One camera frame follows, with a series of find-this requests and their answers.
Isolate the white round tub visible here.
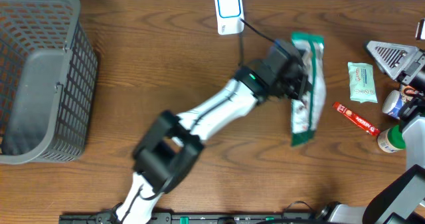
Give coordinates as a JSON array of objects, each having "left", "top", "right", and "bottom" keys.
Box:
[{"left": 382, "top": 90, "right": 412, "bottom": 120}]

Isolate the green white wipes pack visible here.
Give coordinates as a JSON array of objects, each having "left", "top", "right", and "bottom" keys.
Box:
[{"left": 347, "top": 62, "right": 378, "bottom": 103}]

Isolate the red snack package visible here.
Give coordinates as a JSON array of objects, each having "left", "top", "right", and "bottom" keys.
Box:
[{"left": 333, "top": 102, "right": 381, "bottom": 136}]

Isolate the green lid jar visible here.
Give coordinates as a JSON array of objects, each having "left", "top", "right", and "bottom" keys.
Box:
[{"left": 377, "top": 125, "right": 406, "bottom": 153}]

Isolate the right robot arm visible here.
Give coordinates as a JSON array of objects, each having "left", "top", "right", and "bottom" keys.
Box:
[{"left": 315, "top": 41, "right": 424, "bottom": 223}]

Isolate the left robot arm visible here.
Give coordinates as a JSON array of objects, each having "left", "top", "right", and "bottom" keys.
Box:
[{"left": 114, "top": 41, "right": 312, "bottom": 223}]

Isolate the white barcode scanner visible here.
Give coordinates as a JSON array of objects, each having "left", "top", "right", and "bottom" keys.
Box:
[{"left": 214, "top": 0, "right": 244, "bottom": 35}]

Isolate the grey plastic shopping basket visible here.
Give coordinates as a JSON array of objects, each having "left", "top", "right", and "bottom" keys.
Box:
[{"left": 1, "top": 0, "right": 98, "bottom": 165}]

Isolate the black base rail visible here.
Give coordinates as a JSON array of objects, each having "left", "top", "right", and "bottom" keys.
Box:
[{"left": 58, "top": 212, "right": 314, "bottom": 224}]

